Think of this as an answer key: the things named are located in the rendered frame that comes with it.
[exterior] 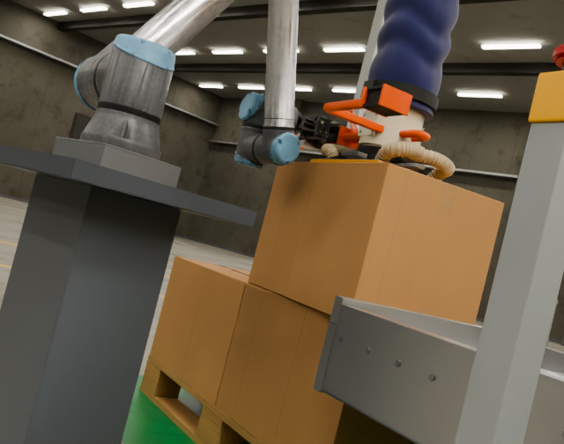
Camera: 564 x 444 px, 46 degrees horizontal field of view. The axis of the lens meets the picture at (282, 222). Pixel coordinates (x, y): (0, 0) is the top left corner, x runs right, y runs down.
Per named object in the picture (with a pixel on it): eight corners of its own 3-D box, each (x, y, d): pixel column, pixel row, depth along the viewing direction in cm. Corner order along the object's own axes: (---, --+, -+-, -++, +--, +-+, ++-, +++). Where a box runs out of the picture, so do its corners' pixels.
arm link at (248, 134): (247, 163, 191) (256, 122, 192) (226, 162, 200) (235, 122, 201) (272, 171, 197) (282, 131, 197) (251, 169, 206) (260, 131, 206)
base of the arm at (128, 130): (117, 146, 144) (129, 102, 144) (62, 136, 154) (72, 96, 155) (174, 166, 160) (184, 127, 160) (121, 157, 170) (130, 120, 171)
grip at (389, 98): (408, 115, 154) (412, 95, 154) (379, 104, 149) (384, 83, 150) (385, 117, 161) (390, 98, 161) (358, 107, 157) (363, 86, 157)
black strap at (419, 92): (452, 115, 190) (455, 102, 190) (390, 89, 179) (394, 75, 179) (402, 119, 210) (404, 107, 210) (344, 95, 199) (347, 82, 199)
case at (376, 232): (470, 347, 177) (505, 203, 178) (348, 322, 158) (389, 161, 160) (348, 304, 230) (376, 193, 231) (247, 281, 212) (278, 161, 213)
